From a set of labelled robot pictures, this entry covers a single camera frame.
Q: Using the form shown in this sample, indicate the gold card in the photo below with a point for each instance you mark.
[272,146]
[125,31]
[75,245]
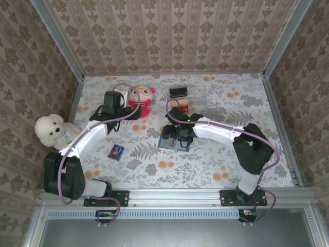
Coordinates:
[180,102]

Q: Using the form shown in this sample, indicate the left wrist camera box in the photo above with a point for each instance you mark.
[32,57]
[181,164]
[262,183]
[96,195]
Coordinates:
[113,99]

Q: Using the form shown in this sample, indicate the clear acrylic tiered card stand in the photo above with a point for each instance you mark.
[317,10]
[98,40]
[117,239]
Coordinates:
[198,97]

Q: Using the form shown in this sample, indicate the grey metal panel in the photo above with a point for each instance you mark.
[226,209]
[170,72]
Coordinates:
[167,234]

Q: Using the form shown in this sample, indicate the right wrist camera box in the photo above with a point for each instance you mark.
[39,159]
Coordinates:
[177,114]

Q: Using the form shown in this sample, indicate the aluminium side rail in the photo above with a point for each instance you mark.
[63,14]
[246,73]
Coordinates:
[73,103]
[282,128]

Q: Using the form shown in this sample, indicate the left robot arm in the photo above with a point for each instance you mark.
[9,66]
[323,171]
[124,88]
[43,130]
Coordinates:
[92,135]

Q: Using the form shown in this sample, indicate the small blue card box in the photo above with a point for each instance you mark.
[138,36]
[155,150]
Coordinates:
[116,152]

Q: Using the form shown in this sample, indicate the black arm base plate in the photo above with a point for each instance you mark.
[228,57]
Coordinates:
[227,198]
[120,198]

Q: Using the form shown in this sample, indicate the aluminium mounting rail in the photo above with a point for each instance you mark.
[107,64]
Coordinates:
[174,198]

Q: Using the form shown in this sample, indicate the pink plush doll with glasses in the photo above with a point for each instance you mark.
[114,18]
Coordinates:
[144,94]

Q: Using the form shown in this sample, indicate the red VIP card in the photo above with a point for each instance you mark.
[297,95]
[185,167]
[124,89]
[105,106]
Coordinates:
[184,109]

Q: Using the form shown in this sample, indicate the aluminium frame post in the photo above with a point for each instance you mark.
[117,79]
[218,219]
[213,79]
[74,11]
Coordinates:
[59,43]
[286,38]

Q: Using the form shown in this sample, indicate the white plush dog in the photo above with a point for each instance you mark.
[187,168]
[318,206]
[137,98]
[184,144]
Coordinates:
[51,128]

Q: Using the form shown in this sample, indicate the black card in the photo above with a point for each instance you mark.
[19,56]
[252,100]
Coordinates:
[178,92]

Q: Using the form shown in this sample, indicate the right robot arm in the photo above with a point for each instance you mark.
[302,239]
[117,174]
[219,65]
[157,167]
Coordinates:
[216,132]

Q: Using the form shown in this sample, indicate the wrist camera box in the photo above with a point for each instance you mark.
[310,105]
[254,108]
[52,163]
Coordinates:
[113,99]
[177,114]

